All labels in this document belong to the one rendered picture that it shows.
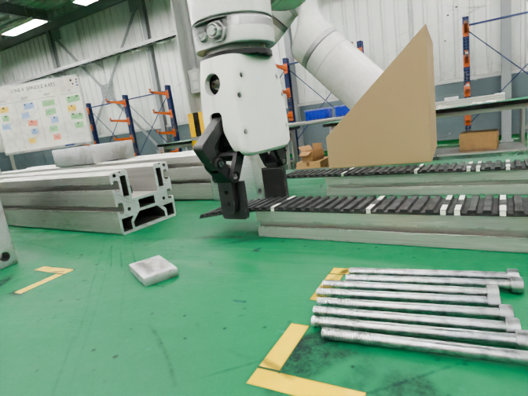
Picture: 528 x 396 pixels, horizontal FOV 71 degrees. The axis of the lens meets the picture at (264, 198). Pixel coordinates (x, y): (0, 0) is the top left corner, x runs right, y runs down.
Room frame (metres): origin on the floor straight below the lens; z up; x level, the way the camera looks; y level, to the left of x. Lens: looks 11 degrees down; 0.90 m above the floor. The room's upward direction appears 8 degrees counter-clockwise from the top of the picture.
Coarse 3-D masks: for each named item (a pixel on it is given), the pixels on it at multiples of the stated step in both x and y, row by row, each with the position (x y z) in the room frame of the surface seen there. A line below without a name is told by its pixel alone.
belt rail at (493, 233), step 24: (264, 216) 0.38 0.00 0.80; (288, 216) 0.37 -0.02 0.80; (312, 216) 0.35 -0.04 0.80; (336, 216) 0.34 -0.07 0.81; (360, 216) 0.32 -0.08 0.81; (384, 216) 0.31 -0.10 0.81; (408, 216) 0.30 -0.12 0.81; (432, 216) 0.29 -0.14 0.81; (456, 216) 0.28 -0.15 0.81; (480, 216) 0.27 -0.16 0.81; (336, 240) 0.34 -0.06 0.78; (360, 240) 0.32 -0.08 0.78; (384, 240) 0.31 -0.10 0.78; (408, 240) 0.30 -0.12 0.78; (432, 240) 0.29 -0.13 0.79; (456, 240) 0.28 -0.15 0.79; (480, 240) 0.27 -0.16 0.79; (504, 240) 0.26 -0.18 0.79
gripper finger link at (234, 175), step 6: (222, 144) 0.39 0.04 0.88; (222, 150) 0.39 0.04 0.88; (222, 156) 0.38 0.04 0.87; (228, 156) 0.37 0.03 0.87; (234, 156) 0.37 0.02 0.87; (240, 156) 0.37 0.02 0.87; (234, 162) 0.36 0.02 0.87; (240, 162) 0.37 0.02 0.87; (234, 168) 0.36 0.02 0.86; (240, 168) 0.37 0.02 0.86; (234, 174) 0.36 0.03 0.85; (234, 180) 0.36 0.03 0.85
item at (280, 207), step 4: (292, 196) 0.41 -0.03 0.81; (296, 196) 0.41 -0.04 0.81; (300, 196) 0.40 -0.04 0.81; (304, 196) 0.40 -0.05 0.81; (284, 200) 0.39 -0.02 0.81; (288, 200) 0.39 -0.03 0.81; (292, 200) 0.39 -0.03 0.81; (296, 200) 0.39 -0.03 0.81; (276, 204) 0.38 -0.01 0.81; (280, 204) 0.38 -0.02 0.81; (284, 204) 0.37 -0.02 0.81; (288, 204) 0.37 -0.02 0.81; (272, 208) 0.37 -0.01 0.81; (276, 208) 0.37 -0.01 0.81; (280, 208) 0.36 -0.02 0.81; (284, 208) 0.37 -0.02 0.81
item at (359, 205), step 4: (360, 196) 0.36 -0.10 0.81; (364, 196) 0.36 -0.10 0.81; (372, 196) 0.36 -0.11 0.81; (356, 200) 0.35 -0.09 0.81; (360, 200) 0.35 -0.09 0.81; (364, 200) 0.36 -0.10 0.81; (368, 200) 0.34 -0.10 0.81; (372, 200) 0.35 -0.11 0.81; (352, 204) 0.34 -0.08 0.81; (356, 204) 0.34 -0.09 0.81; (360, 204) 0.33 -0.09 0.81; (364, 204) 0.33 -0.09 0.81; (368, 204) 0.34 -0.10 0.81; (344, 208) 0.33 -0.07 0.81; (348, 208) 0.32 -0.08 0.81; (352, 208) 0.33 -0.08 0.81; (356, 208) 0.32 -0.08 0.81; (360, 208) 0.32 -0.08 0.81; (364, 208) 0.33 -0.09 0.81; (340, 212) 0.33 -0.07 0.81; (344, 212) 0.33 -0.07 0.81; (348, 212) 0.32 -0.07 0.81; (352, 212) 0.32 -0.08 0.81; (356, 212) 0.32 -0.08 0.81; (360, 212) 0.32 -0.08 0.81
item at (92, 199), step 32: (0, 192) 0.68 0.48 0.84; (32, 192) 0.59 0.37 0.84; (64, 192) 0.54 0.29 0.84; (96, 192) 0.50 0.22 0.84; (128, 192) 0.50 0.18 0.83; (160, 192) 0.54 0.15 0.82; (32, 224) 0.61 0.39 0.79; (64, 224) 0.55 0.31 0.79; (96, 224) 0.51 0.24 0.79; (128, 224) 0.49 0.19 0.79
